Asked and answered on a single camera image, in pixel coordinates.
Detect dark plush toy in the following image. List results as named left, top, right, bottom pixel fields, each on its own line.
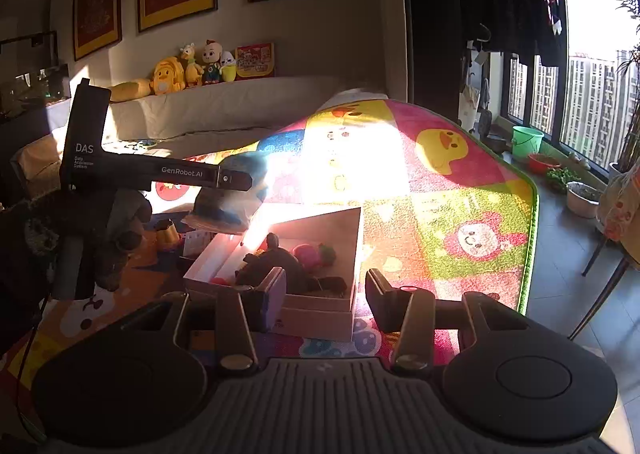
left=235, top=233, right=347, bottom=297

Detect yellow pudding toy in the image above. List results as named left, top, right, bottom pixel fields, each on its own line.
left=154, top=219, right=181, bottom=252

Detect blue white bag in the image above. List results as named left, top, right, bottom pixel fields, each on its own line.
left=182, top=151, right=268, bottom=235

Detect brown cushion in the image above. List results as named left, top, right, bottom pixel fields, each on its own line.
left=11, top=134, right=62, bottom=199

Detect yellow long pillow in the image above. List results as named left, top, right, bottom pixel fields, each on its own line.
left=108, top=79, right=152, bottom=102

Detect colourful cartoon play mat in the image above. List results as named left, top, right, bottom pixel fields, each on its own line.
left=21, top=99, right=539, bottom=392

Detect white cardboard box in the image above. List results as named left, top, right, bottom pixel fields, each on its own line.
left=183, top=203, right=363, bottom=342

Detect pink round toy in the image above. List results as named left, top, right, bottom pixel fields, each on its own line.
left=292, top=243, right=336, bottom=271

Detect yellow duck backpack plush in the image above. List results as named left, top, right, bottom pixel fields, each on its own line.
left=151, top=56, right=186, bottom=95

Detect baby doll plush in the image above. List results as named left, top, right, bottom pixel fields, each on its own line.
left=202, top=40, right=224, bottom=85

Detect banana plush toy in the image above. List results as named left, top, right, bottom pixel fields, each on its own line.
left=219, top=50, right=238, bottom=82

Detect red basin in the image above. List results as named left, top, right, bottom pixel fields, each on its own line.
left=527, top=154, right=562, bottom=175

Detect white pot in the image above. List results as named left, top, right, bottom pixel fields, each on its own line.
left=566, top=181, right=602, bottom=219

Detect green plastic bucket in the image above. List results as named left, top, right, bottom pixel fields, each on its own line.
left=511, top=125, right=544, bottom=162

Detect chair with orange clothes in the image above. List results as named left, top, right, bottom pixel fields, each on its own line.
left=568, top=162, right=639, bottom=340

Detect hanging dark clothes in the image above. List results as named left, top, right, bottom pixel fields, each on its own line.
left=461, top=0, right=562, bottom=67

